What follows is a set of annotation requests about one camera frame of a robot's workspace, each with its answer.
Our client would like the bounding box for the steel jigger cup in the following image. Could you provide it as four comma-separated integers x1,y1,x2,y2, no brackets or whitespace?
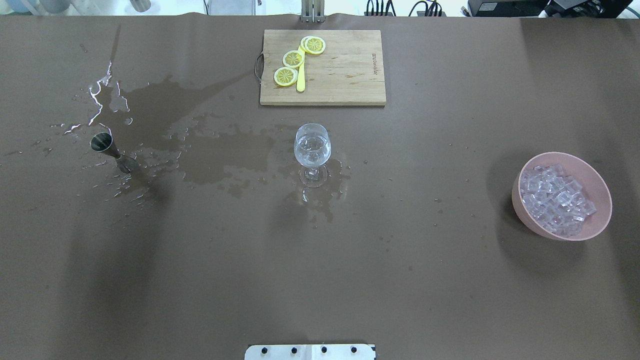
90,132,138,174

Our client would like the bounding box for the clear wine glass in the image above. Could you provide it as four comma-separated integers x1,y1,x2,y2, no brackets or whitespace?
294,123,332,188

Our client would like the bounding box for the clear ice cubes pile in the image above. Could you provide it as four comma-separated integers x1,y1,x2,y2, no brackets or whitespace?
518,164,597,238

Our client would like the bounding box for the yellow plastic knife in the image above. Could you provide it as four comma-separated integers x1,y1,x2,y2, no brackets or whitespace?
295,45,306,93

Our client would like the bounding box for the lemon slice lower left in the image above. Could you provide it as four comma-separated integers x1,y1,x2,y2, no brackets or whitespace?
273,66,298,87

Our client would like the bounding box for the wooden cutting board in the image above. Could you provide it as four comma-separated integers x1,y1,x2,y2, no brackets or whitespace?
259,29,387,107

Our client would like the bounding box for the lemon slice middle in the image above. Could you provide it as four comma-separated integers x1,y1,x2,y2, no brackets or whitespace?
282,49,306,69

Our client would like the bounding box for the pink bowl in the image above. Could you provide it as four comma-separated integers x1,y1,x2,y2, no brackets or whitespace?
510,152,613,242

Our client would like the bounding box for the aluminium frame post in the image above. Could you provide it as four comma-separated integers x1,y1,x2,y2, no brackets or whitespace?
300,0,326,24

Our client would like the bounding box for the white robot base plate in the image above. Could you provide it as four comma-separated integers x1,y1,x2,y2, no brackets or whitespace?
244,343,378,360

